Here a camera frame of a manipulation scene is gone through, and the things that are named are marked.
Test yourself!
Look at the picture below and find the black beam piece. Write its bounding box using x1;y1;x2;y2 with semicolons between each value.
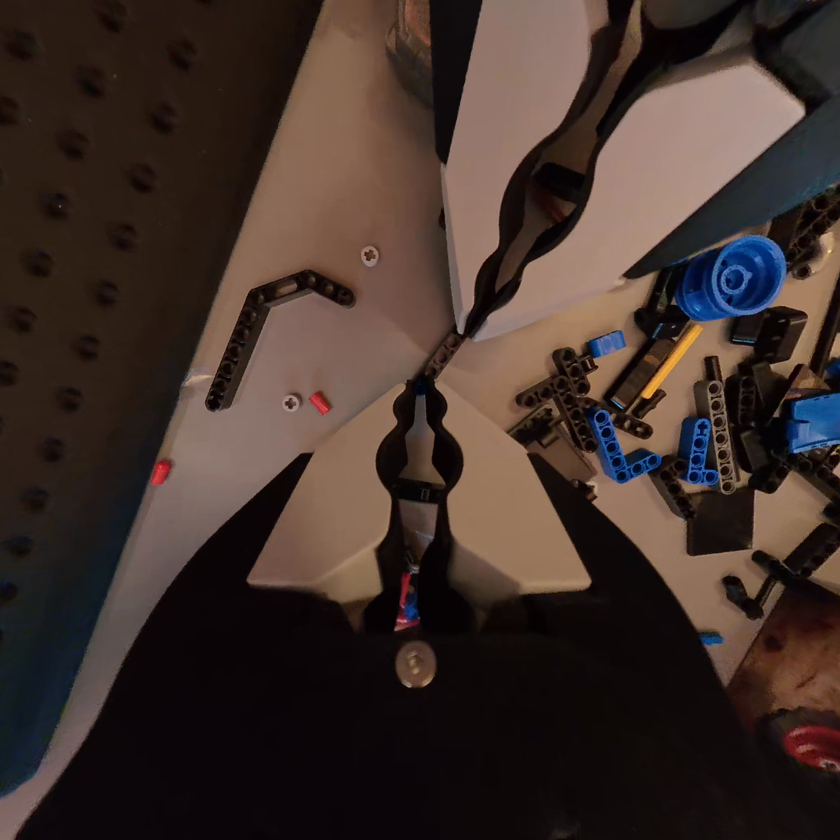
420;330;466;383

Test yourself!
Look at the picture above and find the yellow axle rod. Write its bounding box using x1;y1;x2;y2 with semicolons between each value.
640;323;703;401

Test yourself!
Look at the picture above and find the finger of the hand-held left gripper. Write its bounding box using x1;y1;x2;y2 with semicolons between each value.
441;0;595;336
472;49;808;343

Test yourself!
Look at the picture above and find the blue toy wheel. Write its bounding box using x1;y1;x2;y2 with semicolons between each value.
675;235;787;322

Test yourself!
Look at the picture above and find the black bent beam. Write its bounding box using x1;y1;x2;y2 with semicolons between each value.
205;269;357;413

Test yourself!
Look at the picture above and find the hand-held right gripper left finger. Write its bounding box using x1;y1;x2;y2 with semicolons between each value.
246;384;404;611

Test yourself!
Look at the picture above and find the dark printed toy box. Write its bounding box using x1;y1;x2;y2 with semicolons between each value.
725;591;840;788

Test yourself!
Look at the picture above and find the blue angled panel piece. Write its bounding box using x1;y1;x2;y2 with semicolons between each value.
781;390;840;454

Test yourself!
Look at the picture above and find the grey motor brick assembly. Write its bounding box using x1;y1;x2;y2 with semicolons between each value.
387;0;434;106

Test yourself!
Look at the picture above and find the pile of black building pieces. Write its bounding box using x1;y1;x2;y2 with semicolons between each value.
508;190;840;621

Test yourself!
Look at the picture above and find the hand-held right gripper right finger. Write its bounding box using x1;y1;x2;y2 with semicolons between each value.
423;384;593;618

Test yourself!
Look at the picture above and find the black square panel piece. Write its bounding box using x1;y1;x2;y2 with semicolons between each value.
686;489;756;557

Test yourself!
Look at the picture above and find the dark grey holed beam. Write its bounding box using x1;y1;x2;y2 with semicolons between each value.
694;379;740;494

